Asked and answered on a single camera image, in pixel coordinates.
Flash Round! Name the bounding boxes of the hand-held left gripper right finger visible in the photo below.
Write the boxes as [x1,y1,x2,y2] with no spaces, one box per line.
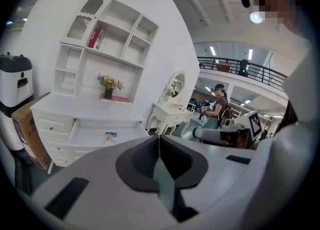
[159,135,261,230]

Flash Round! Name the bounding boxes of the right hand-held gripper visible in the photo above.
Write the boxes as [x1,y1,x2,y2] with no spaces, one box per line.
[192,110,263,150]

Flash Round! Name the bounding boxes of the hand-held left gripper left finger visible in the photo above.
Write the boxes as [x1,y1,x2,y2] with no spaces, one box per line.
[31,135,180,230]

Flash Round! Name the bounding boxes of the small blue printed box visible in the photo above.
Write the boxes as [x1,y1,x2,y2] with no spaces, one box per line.
[104,131,118,145]

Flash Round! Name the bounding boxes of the white drawer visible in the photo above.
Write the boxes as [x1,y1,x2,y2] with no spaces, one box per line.
[68,118,151,155]

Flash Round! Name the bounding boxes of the cream dressing table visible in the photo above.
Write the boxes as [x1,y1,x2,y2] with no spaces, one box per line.
[146,101,195,136]

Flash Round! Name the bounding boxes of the black balcony railing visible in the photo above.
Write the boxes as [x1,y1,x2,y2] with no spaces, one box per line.
[197,56,288,92]

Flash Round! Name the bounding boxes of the white cabinet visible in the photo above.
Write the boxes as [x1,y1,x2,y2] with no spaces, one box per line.
[29,91,151,175]

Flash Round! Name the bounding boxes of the brown cardboard box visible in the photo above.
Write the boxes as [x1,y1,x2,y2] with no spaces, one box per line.
[11,92,53,172]

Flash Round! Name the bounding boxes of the flowers in black pot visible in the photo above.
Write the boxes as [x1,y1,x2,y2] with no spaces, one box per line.
[97,72,125,100]

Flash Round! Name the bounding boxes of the white shelf hutch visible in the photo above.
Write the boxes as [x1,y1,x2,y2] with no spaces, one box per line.
[52,0,160,105]

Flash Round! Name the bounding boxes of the round ceiling lamp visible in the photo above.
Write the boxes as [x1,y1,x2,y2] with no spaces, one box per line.
[249,10,265,24]

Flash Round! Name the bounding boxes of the white machine upper unit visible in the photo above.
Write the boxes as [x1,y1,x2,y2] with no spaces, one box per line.
[0,52,35,155]

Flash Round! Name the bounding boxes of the red book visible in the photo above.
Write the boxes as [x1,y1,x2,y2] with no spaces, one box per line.
[87,27,105,50]

